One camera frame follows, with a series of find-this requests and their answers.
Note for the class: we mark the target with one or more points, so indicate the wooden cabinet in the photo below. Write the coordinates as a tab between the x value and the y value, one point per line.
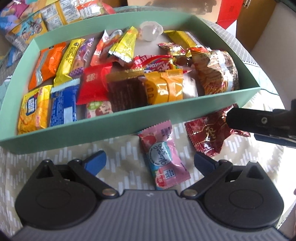
252	27

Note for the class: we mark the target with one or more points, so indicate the dark brown candy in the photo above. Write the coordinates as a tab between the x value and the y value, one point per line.
183	61

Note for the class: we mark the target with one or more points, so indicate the brown strip snack packet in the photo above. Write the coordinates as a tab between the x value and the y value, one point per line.
127	92

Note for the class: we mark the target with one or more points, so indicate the blue white biscuit packet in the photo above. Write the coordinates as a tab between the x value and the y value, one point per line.
62	106

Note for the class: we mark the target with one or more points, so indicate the small red yellow candy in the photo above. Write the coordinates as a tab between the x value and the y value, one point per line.
171	48

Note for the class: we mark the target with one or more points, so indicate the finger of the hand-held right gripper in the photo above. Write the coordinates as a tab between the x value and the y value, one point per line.
275	140
249	120

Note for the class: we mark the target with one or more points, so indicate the clear jelly cup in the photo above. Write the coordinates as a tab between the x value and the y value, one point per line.
150	31

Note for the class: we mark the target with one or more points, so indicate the orange white snack sachet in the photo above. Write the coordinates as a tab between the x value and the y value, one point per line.
92	9

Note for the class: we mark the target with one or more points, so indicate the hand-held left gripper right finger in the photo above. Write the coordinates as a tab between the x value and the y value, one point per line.
204	163

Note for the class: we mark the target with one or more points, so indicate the purple candy packet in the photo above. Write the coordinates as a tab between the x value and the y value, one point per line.
81	62

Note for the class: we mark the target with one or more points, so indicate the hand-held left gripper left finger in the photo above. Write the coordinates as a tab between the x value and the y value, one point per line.
96	162

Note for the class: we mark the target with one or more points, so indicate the long yellow cartoon packet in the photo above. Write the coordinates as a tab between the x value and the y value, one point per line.
69	60

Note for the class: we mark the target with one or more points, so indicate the long yellow orange packet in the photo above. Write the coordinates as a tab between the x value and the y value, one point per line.
126	44

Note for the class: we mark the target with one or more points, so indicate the yellow striped wafer packet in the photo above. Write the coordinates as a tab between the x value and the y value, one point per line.
180	38

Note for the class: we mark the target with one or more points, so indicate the red rainbow candy packet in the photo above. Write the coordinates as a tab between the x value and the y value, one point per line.
152	63

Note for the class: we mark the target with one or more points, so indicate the plain red snack packet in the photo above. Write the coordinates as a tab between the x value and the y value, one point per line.
92	83

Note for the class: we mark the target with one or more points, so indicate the cartoon printed snack bag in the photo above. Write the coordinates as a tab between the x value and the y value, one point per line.
13	14

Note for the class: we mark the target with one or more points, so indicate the pink red printed candy packet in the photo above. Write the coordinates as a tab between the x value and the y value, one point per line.
99	110

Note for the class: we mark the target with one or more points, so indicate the yellow white snack sachet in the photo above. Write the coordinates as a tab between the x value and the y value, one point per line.
55	16

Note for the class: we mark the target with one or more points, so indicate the teal cardboard box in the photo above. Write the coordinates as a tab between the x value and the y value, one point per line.
69	136

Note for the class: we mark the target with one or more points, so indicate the dark red foil packet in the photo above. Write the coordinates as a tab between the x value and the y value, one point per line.
205	136

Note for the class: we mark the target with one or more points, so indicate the orange noodle snack packet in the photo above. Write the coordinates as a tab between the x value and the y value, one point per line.
215	71

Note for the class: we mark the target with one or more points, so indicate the yellow cracker packet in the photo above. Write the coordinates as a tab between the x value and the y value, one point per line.
34	109

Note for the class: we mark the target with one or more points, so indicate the small cartoon snack packet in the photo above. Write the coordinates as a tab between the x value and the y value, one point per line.
27	32

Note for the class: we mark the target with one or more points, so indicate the orange yellow snack packet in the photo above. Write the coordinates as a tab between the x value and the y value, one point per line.
166	88

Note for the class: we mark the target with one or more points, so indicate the white orange snack packet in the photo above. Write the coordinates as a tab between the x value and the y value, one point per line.
101	49

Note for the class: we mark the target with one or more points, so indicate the patterned bed quilt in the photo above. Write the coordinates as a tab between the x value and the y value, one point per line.
124	160

